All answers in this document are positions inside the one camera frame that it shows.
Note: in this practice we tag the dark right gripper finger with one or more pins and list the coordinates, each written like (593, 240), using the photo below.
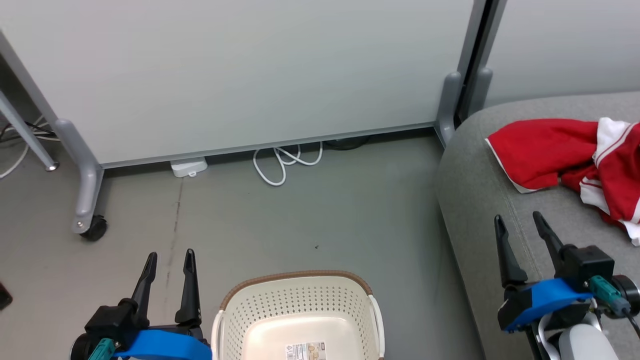
(550, 240)
(509, 265)

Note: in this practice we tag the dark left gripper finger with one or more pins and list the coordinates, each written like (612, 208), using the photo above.
(190, 300)
(146, 285)

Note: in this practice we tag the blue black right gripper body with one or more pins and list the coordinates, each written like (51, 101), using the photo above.
(540, 300)

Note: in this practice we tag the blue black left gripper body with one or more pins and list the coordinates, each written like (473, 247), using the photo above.
(165, 347)

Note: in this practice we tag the red shorts with white trim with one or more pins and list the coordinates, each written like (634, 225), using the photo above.
(540, 150)

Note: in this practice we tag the red and white jersey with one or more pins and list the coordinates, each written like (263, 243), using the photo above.
(620, 175)

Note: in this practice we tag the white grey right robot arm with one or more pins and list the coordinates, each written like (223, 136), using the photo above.
(582, 345)

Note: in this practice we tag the cream perforated laundry basket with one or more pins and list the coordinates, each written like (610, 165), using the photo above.
(300, 305)

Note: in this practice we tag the printed basket label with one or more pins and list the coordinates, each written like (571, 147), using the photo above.
(305, 351)

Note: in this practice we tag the grey fabric sofa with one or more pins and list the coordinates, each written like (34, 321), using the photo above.
(480, 210)

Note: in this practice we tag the black caster wheel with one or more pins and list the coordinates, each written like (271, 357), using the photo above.
(95, 229)

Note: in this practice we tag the grey partition foot with caster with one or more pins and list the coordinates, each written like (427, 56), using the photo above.
(87, 180)

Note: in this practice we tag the white power adapter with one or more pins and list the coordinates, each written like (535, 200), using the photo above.
(189, 167)

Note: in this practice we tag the small black object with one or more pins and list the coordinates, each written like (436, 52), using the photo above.
(5, 296)

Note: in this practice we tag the grey metal table leg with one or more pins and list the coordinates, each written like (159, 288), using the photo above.
(30, 135)

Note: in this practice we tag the narrow white partition panel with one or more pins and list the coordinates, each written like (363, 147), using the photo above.
(565, 45)

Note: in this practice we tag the black round base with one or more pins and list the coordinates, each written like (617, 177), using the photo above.
(347, 143)

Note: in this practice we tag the wide white partition panel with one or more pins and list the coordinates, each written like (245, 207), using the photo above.
(240, 70)

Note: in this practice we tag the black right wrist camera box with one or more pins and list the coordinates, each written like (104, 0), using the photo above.
(587, 265)

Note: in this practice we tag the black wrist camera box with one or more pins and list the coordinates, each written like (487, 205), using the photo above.
(115, 320)
(587, 265)

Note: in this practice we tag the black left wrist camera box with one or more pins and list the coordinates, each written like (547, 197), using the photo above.
(115, 320)

